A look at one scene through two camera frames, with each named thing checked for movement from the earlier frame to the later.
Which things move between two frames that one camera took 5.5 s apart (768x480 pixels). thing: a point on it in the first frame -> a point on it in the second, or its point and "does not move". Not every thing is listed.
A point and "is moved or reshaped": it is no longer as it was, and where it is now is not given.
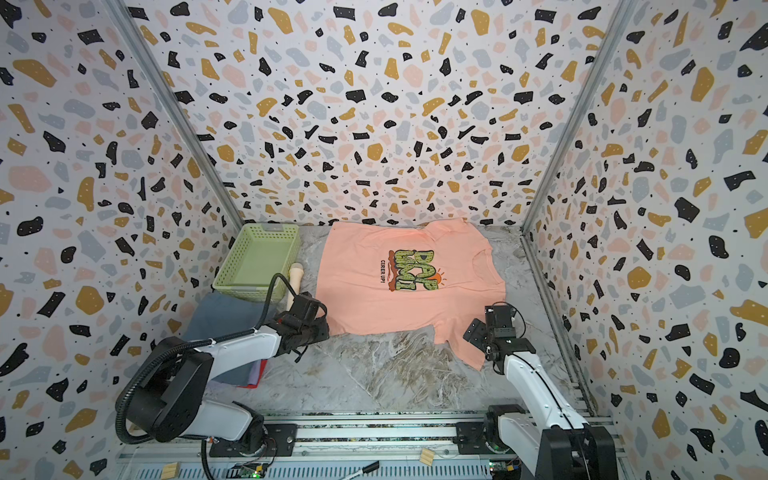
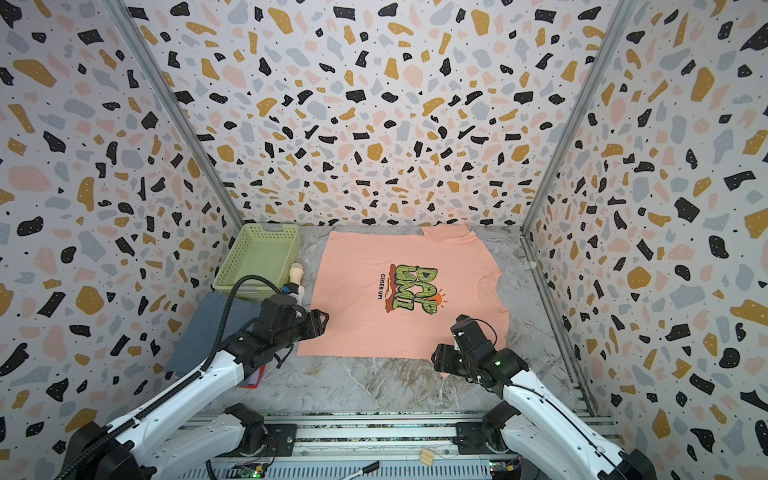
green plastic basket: (258, 253) does not move
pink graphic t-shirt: (385, 277) is moved or reshaped
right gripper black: (478, 335) -> (447, 359)
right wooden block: (427, 456) does not move
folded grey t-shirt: (215, 315) does not move
